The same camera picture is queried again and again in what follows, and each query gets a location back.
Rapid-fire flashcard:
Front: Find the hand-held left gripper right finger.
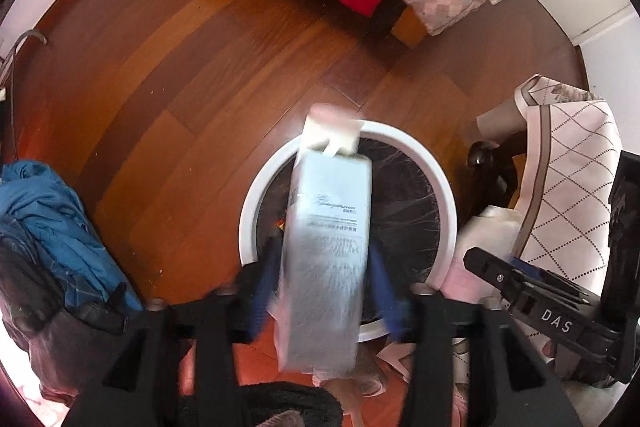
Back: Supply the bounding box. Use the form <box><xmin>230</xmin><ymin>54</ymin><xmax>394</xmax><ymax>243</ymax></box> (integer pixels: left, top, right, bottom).
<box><xmin>370</xmin><ymin>241</ymin><xmax>583</xmax><ymax>427</ymax></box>

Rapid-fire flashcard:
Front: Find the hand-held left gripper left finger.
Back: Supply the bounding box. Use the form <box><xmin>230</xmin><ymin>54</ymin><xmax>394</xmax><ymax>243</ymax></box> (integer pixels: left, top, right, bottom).
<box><xmin>62</xmin><ymin>237</ymin><xmax>282</xmax><ymax>427</ymax></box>

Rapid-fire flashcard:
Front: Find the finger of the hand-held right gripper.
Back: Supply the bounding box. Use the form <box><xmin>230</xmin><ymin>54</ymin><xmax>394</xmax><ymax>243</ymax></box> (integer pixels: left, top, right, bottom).
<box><xmin>463</xmin><ymin>247</ymin><xmax>541</xmax><ymax>309</ymax></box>
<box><xmin>510</xmin><ymin>258</ymin><xmax>597</xmax><ymax>304</ymax></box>

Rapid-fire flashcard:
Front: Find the white round waste bin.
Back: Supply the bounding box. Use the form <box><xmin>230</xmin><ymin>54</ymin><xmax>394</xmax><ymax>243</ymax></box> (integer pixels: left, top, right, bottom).
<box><xmin>239</xmin><ymin>121</ymin><xmax>459</xmax><ymax>342</ymax></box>

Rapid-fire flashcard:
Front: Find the grey white carton box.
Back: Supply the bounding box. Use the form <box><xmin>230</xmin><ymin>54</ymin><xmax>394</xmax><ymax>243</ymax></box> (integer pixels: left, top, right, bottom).
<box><xmin>275</xmin><ymin>103</ymin><xmax>374</xmax><ymax>381</ymax></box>

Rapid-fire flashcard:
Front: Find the white diamond pattern tablecloth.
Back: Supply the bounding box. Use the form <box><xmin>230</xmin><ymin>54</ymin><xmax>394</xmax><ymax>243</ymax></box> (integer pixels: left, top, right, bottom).
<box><xmin>475</xmin><ymin>74</ymin><xmax>624</xmax><ymax>304</ymax></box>

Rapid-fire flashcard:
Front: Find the black table leg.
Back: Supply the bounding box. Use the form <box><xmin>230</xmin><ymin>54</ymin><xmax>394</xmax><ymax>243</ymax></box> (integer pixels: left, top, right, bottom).
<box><xmin>467</xmin><ymin>139</ymin><xmax>520</xmax><ymax>210</ymax></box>

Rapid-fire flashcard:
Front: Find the dark cloth bag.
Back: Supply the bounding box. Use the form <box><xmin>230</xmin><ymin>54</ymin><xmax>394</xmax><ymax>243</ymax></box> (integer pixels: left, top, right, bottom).
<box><xmin>0</xmin><ymin>227</ymin><xmax>147</xmax><ymax>390</ymax></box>

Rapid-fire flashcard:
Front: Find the blue cloth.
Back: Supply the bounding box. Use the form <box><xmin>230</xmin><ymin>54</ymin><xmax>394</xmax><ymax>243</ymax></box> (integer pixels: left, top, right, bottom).
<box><xmin>0</xmin><ymin>159</ymin><xmax>144</xmax><ymax>314</ymax></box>

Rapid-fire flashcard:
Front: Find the grey cable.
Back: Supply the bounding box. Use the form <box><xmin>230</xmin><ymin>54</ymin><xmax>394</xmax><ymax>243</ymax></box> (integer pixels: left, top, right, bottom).
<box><xmin>0</xmin><ymin>31</ymin><xmax>49</xmax><ymax>75</ymax></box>

